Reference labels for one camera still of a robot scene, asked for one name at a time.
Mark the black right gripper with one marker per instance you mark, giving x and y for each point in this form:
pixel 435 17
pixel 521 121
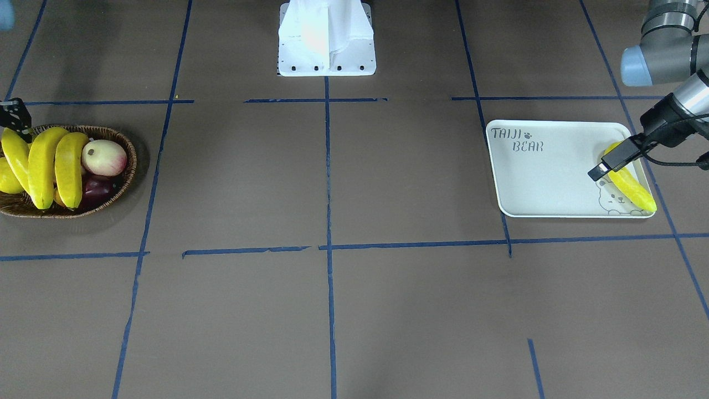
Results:
pixel 16 116

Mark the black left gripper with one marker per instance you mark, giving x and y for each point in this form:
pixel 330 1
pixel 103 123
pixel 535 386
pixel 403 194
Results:
pixel 666 118

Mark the yellow banana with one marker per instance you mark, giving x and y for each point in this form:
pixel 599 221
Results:
pixel 16 153
pixel 41 166
pixel 68 168
pixel 631 185

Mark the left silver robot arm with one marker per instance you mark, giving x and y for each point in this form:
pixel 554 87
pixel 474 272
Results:
pixel 670 52

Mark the woven wicker basket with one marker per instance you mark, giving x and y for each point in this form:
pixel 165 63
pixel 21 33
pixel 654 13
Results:
pixel 21 206

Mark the yellow pear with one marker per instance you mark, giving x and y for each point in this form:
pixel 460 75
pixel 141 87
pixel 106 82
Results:
pixel 8 181

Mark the pink white peach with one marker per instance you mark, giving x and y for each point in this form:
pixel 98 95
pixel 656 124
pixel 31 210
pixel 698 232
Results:
pixel 104 157

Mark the dark red apple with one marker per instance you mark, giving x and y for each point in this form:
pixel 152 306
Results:
pixel 97 190

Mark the white rectangular bear tray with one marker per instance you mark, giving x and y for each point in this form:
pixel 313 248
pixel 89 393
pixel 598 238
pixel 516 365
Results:
pixel 540 169

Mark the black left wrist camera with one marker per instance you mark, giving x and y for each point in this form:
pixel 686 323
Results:
pixel 626 152

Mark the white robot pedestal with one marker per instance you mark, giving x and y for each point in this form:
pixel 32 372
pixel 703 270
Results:
pixel 326 38

